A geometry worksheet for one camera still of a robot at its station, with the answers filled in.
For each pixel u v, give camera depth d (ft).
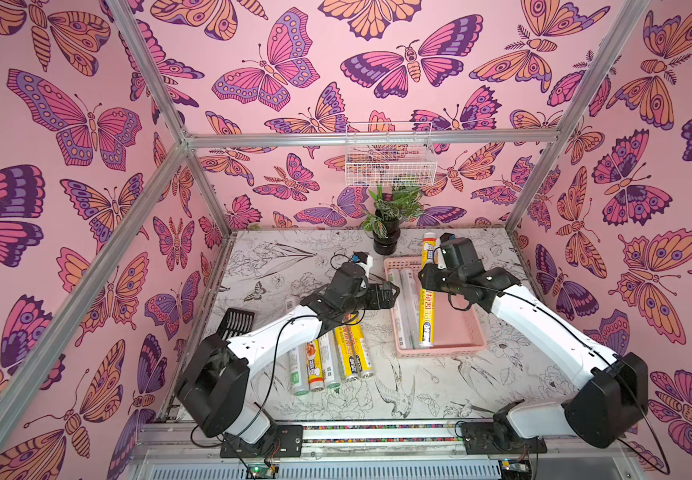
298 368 2.67
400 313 3.01
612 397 1.30
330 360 2.73
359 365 2.73
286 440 2.40
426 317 2.50
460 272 1.98
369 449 2.39
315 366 2.73
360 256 2.45
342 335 2.91
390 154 3.16
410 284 2.26
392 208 3.11
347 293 2.11
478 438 2.39
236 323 3.10
